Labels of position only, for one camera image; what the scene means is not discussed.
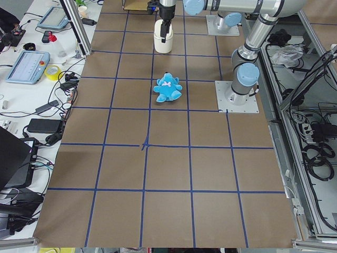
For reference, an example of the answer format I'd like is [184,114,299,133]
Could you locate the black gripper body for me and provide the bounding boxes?
[160,5,175,21]

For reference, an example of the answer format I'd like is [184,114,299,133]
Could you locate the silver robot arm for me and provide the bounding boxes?
[147,1,242,43]
[224,1,306,106]

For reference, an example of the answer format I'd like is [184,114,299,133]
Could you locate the white plastic trash can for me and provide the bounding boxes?
[154,20,174,54]

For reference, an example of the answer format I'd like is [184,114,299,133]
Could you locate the blue teddy bear plush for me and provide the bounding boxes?
[153,72,182,103]

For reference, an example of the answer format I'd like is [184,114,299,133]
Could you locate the far teach pendant tablet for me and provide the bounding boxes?
[37,7,68,30]

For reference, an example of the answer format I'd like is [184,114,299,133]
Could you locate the teach pendant tablet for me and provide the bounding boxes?
[37,7,68,30]
[5,51,50,84]

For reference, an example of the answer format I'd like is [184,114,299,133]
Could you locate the red and black tool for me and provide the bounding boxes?
[42,31,57,43]

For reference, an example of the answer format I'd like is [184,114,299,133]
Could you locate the yellow tape roll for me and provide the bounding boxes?
[44,65,61,81]

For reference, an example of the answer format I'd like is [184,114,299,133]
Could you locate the crumpled white paper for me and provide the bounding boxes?
[271,45,304,68]

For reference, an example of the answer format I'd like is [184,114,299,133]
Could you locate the slim black adapter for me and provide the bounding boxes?
[35,100,59,115]

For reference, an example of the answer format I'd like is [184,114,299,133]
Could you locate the small black bowl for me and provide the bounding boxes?
[23,43,36,51]

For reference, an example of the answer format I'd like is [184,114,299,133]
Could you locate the near teach pendant tablet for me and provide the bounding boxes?
[5,51,50,84]

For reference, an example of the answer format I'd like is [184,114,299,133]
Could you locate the black laptop power brick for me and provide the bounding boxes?
[27,119,62,133]

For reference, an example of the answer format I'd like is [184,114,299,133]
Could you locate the black computer monitor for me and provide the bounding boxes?
[1,128,38,190]

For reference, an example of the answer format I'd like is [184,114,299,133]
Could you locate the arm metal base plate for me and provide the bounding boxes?
[215,81,259,113]
[206,15,241,36]

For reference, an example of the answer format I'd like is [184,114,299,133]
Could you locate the aluminium frame post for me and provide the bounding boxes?
[60,0,92,56]

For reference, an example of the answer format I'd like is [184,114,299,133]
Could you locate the coiled black cables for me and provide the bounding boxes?
[301,144,336,182]

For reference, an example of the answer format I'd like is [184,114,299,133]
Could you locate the aluminium frame rail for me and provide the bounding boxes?
[268,119,316,240]

